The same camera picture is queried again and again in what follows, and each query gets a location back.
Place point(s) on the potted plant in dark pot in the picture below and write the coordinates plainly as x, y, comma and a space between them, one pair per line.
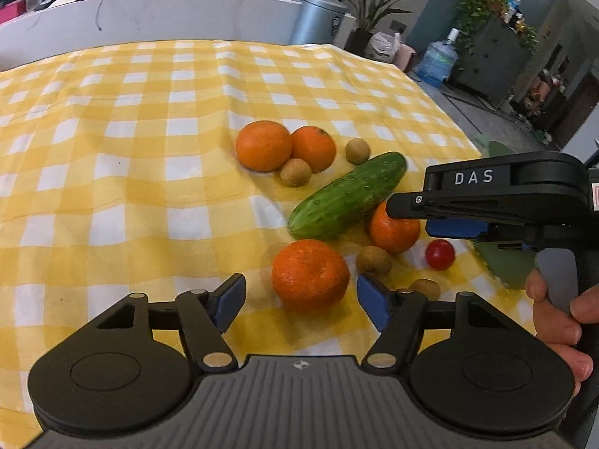
359, 39

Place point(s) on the white counter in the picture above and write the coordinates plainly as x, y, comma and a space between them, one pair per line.
140, 14

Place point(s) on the leafy green plant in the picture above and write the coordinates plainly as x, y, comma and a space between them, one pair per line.
477, 0

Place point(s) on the orange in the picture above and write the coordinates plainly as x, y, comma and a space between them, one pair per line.
263, 146
393, 236
316, 148
310, 276

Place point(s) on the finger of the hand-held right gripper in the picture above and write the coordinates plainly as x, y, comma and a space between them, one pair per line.
456, 229
407, 206

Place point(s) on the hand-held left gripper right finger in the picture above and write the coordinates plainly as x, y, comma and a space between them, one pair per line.
374, 300

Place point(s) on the blue water jug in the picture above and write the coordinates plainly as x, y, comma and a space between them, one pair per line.
437, 61

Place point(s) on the dark grey cabinet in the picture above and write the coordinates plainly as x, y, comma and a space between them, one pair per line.
496, 61

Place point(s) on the green plastic colander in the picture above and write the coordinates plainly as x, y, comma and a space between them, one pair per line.
510, 266

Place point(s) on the white plastic bag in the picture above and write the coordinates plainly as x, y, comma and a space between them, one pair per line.
383, 46

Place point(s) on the grey round trash can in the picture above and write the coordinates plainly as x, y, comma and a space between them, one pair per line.
318, 18

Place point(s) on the pink stool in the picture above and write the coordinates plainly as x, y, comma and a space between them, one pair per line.
406, 56

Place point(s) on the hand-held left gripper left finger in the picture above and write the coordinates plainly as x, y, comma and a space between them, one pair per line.
230, 300

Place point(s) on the cluttered dark shelf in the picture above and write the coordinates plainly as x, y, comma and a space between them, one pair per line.
547, 98

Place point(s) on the red cherry tomato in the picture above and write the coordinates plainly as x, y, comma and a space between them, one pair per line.
440, 254

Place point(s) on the yellow checkered tablecloth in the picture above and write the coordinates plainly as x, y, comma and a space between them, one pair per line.
140, 149

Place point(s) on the person's right hand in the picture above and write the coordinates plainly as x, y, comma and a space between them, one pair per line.
554, 327

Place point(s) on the pink box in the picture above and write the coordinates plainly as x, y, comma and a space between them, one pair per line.
11, 9

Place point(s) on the green cucumber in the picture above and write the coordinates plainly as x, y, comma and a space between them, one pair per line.
346, 196

